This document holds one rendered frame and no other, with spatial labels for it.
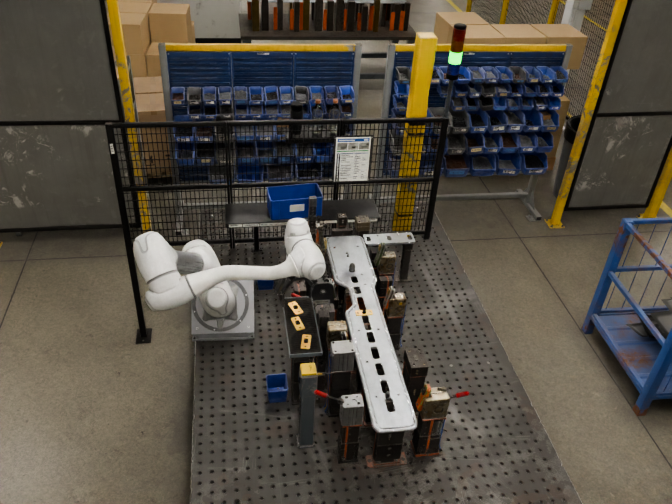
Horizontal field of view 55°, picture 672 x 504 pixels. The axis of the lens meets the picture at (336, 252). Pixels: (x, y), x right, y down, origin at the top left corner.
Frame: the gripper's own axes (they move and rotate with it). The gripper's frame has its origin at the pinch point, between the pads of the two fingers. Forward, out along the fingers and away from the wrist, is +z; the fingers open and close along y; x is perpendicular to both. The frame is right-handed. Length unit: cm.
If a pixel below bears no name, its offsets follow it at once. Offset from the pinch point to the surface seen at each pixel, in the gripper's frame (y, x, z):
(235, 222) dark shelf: 9, 95, 19
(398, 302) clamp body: 55, -4, 19
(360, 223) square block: 71, 61, 16
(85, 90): -35, 253, -7
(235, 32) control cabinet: 237, 665, 103
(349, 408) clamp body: -2, -53, 16
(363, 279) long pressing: 50, 22, 22
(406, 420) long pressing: 18, -65, 22
